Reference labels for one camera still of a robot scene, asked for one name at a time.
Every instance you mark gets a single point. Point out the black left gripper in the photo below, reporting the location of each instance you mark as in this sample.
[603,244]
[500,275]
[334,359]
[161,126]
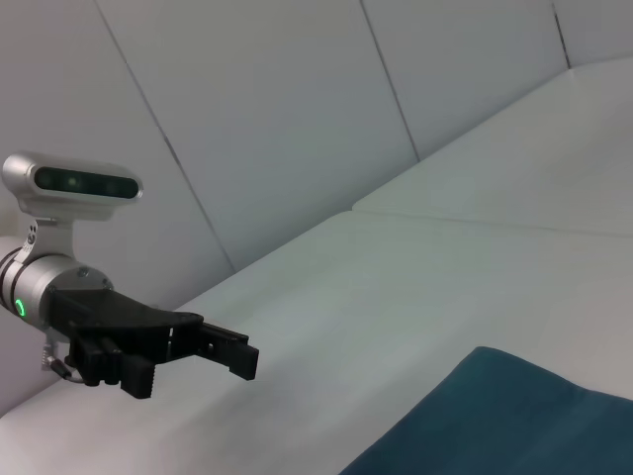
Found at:
[114,314]

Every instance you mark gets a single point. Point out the teal t-shirt with FREE print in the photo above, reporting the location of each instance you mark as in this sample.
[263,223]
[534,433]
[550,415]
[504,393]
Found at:
[494,420]

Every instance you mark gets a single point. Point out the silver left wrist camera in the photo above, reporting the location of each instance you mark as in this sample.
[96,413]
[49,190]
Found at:
[69,193]

